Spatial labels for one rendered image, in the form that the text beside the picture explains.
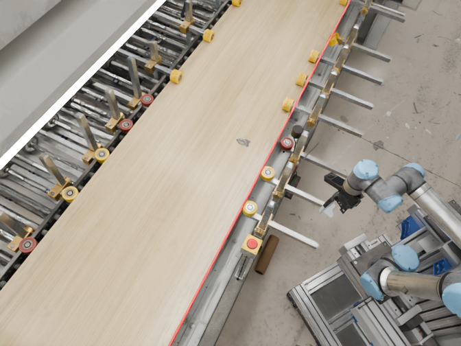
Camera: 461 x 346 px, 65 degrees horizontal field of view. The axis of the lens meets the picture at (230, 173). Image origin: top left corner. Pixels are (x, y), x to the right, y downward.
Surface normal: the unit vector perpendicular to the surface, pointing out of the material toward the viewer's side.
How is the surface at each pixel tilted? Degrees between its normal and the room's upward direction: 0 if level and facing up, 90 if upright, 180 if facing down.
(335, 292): 0
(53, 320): 0
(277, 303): 0
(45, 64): 61
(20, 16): 90
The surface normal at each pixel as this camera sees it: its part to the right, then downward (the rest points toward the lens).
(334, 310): 0.08, -0.50
